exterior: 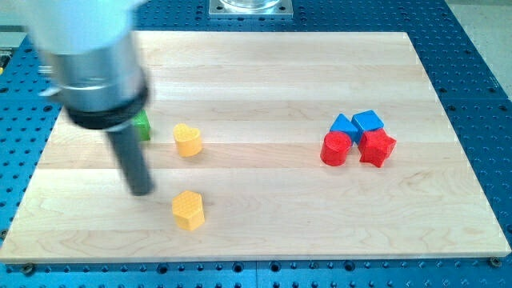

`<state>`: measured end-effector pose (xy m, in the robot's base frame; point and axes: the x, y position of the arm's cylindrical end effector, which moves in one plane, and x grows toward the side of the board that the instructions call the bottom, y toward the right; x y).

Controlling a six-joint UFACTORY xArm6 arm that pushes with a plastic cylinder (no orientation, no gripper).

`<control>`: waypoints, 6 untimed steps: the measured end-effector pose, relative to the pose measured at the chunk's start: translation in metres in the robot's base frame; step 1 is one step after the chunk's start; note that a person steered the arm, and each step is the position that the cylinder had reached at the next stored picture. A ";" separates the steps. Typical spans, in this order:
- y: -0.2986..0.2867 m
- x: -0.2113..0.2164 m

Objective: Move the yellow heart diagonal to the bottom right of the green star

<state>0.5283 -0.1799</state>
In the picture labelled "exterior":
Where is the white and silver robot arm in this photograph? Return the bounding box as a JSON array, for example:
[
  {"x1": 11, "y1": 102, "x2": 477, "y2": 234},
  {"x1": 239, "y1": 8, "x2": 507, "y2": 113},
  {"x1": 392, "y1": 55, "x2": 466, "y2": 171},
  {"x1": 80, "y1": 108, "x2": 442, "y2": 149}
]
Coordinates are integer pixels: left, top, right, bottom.
[{"x1": 14, "y1": 0, "x2": 149, "y2": 130}]

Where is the yellow heart block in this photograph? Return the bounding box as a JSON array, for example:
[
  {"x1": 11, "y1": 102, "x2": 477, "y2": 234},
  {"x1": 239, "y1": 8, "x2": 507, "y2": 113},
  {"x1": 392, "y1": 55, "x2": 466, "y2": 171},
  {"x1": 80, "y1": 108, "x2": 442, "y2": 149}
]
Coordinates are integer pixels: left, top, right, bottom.
[{"x1": 173, "y1": 123, "x2": 202, "y2": 158}]

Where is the green star block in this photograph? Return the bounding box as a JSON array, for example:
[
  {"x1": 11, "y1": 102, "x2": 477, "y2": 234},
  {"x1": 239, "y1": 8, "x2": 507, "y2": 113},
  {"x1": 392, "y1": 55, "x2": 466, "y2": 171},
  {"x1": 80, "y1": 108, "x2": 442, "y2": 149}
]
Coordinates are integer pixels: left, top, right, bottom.
[{"x1": 132, "y1": 110, "x2": 151, "y2": 141}]

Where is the red star block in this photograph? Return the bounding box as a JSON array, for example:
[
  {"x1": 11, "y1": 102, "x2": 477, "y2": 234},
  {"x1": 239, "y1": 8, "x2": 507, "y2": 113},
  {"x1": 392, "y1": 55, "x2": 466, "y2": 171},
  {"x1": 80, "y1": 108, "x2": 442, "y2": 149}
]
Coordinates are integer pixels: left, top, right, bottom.
[{"x1": 358, "y1": 129, "x2": 397, "y2": 167}]

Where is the light wooden board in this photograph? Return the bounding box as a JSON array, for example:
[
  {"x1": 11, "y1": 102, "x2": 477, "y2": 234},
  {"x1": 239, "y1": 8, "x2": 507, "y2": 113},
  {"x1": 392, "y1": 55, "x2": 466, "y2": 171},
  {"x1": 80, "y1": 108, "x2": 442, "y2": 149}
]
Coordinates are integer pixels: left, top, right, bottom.
[{"x1": 1, "y1": 31, "x2": 510, "y2": 263}]

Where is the red cylinder block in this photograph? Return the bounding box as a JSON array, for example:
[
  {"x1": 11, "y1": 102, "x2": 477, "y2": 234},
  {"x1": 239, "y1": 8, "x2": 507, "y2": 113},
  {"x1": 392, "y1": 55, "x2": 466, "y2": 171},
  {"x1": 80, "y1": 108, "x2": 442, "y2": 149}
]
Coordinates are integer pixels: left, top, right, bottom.
[{"x1": 320, "y1": 131, "x2": 352, "y2": 166}]

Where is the blue triangle block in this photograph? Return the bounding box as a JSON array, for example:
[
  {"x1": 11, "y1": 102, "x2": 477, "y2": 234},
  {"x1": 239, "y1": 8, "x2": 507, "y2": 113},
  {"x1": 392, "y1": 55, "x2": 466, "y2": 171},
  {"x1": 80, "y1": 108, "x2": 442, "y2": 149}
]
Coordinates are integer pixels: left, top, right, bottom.
[{"x1": 330, "y1": 114, "x2": 358, "y2": 142}]

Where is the yellow hexagon block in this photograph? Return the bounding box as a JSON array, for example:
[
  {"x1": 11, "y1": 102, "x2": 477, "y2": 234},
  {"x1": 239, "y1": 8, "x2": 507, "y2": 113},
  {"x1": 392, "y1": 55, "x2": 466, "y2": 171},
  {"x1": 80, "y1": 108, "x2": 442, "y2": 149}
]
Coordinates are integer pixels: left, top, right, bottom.
[{"x1": 172, "y1": 190, "x2": 205, "y2": 230}]

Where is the blue cube block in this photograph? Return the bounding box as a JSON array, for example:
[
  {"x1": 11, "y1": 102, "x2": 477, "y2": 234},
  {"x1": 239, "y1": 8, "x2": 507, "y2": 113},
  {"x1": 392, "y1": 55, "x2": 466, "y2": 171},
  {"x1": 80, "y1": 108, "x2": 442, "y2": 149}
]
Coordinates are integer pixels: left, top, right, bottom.
[{"x1": 351, "y1": 110, "x2": 384, "y2": 143}]

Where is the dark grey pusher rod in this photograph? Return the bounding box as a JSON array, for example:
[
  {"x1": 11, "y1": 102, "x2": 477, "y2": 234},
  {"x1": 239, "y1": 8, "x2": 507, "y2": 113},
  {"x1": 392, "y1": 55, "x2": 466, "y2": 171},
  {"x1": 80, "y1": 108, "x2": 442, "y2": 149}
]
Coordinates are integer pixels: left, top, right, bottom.
[{"x1": 106, "y1": 122, "x2": 154, "y2": 196}]

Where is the board clamp screw left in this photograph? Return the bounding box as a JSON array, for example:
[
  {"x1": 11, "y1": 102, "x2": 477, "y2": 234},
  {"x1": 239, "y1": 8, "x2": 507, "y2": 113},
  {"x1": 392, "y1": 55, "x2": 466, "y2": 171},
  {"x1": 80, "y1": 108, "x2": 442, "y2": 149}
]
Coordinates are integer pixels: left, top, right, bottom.
[{"x1": 19, "y1": 263, "x2": 36, "y2": 276}]

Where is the board clamp screw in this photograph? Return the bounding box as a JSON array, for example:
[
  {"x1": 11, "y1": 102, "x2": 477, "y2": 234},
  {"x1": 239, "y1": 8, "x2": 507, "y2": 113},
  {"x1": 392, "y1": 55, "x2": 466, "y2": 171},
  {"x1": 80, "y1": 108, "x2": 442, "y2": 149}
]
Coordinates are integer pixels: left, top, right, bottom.
[
  {"x1": 488, "y1": 257, "x2": 502, "y2": 268},
  {"x1": 19, "y1": 263, "x2": 36, "y2": 276}
]

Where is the board clamp screw right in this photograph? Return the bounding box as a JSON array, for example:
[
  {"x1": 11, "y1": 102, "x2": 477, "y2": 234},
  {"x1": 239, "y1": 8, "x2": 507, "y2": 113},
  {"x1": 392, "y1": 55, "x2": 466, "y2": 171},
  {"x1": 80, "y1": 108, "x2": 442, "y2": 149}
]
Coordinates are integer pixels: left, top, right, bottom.
[{"x1": 488, "y1": 257, "x2": 502, "y2": 268}]

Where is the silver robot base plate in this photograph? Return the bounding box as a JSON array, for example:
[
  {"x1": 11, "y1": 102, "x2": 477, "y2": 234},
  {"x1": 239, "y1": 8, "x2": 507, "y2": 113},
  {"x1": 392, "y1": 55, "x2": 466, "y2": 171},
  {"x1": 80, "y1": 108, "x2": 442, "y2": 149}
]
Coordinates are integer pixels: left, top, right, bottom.
[{"x1": 208, "y1": 0, "x2": 294, "y2": 18}]

